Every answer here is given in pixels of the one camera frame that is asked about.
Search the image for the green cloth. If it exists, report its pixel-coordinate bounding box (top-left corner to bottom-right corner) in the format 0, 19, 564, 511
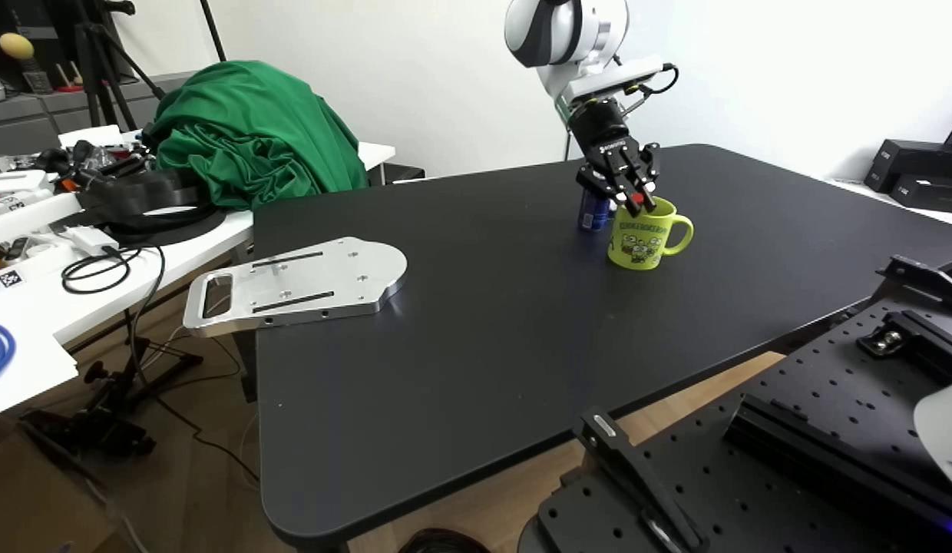
137, 59, 370, 214

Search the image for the black cable loop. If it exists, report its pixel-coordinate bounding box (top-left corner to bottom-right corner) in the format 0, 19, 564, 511
59, 243, 167, 301

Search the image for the black clamp bracket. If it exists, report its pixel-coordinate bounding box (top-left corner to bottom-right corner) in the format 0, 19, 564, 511
579, 408, 705, 553

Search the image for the yellow ball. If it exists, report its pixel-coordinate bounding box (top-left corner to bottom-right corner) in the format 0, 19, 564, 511
0, 27, 36, 66

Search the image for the black perforated breadboard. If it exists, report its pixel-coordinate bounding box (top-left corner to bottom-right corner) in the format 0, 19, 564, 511
515, 295, 952, 553

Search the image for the blue bottle with white cap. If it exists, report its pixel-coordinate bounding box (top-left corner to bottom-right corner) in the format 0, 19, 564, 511
576, 188, 613, 237

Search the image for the black rail block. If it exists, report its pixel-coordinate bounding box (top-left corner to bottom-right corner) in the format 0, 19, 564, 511
722, 254, 952, 532

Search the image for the flat black device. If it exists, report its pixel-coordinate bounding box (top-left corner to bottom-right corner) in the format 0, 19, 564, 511
862, 105, 952, 214

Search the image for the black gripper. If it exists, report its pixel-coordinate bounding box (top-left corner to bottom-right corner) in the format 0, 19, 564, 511
564, 99, 663, 220

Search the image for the silver metal mounting plate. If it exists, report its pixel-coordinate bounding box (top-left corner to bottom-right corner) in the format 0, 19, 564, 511
178, 234, 411, 340

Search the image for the black bag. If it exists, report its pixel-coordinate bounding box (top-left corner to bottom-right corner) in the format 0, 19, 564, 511
76, 165, 213, 234

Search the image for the white side table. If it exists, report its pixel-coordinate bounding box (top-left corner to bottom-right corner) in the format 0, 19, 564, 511
0, 120, 398, 423

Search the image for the black tripod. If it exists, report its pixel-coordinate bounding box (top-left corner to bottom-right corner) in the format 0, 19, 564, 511
54, 0, 233, 133

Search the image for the lime green mug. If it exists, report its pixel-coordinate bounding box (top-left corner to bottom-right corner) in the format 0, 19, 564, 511
606, 193, 696, 278

